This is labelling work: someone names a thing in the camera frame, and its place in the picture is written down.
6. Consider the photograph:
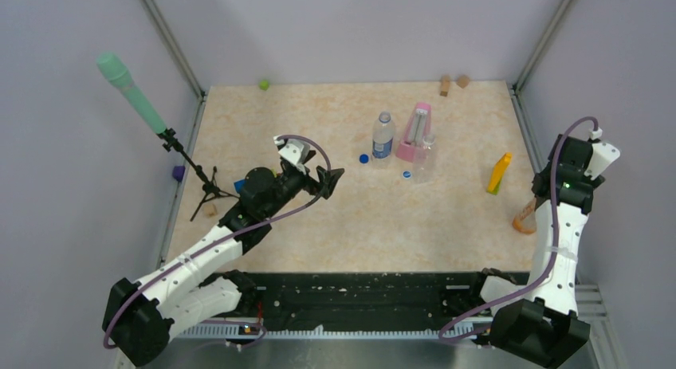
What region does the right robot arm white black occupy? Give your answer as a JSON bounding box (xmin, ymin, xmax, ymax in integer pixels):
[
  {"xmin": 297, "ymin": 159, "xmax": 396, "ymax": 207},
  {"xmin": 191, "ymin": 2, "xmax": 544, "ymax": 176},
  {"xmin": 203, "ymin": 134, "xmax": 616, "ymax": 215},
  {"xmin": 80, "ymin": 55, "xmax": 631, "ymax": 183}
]
[{"xmin": 467, "ymin": 137, "xmax": 620, "ymax": 368}]

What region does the clear bottle white cap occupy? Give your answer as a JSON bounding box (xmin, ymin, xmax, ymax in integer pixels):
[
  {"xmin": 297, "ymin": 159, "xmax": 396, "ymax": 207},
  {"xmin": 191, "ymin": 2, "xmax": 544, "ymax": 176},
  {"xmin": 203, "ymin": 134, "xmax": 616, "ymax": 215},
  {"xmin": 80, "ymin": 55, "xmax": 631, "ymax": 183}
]
[{"xmin": 412, "ymin": 133, "xmax": 437, "ymax": 184}]

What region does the toy brick car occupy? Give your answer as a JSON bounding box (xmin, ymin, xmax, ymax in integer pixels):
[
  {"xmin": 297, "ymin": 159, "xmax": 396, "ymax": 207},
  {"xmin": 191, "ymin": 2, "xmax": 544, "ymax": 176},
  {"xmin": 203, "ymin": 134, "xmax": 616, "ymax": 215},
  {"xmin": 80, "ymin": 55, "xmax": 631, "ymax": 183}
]
[{"xmin": 234, "ymin": 167, "xmax": 276, "ymax": 194}]

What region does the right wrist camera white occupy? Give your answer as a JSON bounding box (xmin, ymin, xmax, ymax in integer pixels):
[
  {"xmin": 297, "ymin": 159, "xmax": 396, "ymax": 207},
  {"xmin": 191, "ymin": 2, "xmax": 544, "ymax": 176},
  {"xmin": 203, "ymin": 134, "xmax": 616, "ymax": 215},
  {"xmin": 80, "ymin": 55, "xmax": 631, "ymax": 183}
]
[{"xmin": 584, "ymin": 128, "xmax": 621, "ymax": 180}]

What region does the black microphone tripod stand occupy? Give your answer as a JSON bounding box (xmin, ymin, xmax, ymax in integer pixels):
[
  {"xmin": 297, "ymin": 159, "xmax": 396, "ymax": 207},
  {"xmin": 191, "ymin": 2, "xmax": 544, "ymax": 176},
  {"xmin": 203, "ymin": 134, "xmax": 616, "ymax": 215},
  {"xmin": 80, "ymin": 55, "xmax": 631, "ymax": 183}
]
[{"xmin": 157, "ymin": 128, "xmax": 238, "ymax": 222}]

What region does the green microphone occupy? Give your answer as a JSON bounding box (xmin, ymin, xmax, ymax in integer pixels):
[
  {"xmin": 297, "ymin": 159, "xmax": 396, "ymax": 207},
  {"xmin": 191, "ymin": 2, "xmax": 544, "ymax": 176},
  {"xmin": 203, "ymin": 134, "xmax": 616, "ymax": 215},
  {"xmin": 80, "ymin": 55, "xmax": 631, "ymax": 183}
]
[{"xmin": 96, "ymin": 53, "xmax": 167, "ymax": 134}]

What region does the pink metronome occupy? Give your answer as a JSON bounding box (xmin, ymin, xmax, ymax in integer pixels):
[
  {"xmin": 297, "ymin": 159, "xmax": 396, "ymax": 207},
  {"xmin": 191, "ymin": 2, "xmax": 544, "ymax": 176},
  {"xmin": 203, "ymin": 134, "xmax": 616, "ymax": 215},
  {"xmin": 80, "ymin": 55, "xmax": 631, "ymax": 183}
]
[{"xmin": 395, "ymin": 102, "xmax": 432, "ymax": 163}]

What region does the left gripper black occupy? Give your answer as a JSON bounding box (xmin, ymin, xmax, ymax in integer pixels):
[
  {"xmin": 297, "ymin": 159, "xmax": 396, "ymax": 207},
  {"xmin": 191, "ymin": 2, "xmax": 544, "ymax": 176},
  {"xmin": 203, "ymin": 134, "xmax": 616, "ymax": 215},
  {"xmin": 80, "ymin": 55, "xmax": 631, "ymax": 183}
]
[{"xmin": 263, "ymin": 150, "xmax": 344, "ymax": 218}]

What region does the tall wooden block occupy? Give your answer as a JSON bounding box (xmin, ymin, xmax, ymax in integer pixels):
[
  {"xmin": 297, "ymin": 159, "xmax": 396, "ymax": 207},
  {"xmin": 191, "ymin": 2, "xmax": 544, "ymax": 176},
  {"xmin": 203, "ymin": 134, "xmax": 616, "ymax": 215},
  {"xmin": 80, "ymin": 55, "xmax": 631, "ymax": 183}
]
[{"xmin": 439, "ymin": 74, "xmax": 451, "ymax": 97}]

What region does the wooden cube near tripod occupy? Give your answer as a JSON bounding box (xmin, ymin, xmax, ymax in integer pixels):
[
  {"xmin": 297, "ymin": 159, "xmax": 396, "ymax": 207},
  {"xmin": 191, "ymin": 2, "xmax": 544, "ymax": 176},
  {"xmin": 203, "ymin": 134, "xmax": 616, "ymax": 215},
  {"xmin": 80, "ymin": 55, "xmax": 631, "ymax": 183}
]
[{"xmin": 202, "ymin": 202, "xmax": 218, "ymax": 218}]

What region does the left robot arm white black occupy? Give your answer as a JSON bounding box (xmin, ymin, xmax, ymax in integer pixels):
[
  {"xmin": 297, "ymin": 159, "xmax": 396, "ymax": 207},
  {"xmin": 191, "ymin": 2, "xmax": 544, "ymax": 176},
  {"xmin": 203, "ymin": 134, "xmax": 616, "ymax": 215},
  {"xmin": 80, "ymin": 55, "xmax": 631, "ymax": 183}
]
[{"xmin": 102, "ymin": 163, "xmax": 345, "ymax": 367}]

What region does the clear bottle blue label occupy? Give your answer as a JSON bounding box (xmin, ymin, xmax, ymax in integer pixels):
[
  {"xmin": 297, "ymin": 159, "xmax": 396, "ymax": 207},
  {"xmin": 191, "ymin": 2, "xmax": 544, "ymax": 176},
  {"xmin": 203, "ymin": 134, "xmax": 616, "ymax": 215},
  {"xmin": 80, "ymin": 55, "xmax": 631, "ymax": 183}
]
[{"xmin": 371, "ymin": 112, "xmax": 395, "ymax": 167}]

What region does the purple small block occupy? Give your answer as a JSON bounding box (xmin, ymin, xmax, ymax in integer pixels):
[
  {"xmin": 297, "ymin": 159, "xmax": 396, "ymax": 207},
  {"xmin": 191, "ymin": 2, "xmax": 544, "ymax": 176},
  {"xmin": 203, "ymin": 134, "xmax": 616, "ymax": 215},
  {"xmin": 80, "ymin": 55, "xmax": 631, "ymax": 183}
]
[{"xmin": 171, "ymin": 166, "xmax": 186, "ymax": 183}]

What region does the orange juice bottle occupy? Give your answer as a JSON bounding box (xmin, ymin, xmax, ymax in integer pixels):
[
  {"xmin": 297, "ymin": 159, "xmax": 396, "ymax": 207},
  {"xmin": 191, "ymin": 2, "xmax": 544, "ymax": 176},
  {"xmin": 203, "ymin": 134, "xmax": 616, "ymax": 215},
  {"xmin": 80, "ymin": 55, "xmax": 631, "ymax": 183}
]
[{"xmin": 512, "ymin": 198, "xmax": 536, "ymax": 234}]

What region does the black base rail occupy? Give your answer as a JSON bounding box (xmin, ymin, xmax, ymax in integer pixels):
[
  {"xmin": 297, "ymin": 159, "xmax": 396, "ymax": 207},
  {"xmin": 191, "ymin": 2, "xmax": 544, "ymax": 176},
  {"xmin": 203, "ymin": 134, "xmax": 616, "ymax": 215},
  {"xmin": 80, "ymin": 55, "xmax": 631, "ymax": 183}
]
[{"xmin": 190, "ymin": 271, "xmax": 529, "ymax": 336}]

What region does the small wooden cube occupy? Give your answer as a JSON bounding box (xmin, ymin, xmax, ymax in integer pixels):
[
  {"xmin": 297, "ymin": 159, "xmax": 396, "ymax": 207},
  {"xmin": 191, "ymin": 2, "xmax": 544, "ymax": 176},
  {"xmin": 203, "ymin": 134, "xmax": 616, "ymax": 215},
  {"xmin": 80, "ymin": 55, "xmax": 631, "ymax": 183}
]
[{"xmin": 455, "ymin": 75, "xmax": 471, "ymax": 88}]

